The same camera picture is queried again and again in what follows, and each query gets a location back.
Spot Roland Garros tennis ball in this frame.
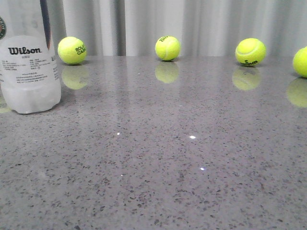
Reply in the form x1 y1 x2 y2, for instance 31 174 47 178
58 36 87 65

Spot clear Wilson tennis can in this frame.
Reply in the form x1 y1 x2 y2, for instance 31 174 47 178
0 0 61 114

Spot far right tennis ball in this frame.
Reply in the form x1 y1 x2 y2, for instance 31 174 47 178
293 47 307 78

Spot Wilson printed tennis ball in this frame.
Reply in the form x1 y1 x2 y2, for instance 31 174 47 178
235 38 266 66

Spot centre tennis ball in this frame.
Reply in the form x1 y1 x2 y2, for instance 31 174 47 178
155 35 181 61

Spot grey pleated curtain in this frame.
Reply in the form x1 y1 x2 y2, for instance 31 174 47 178
47 0 307 57

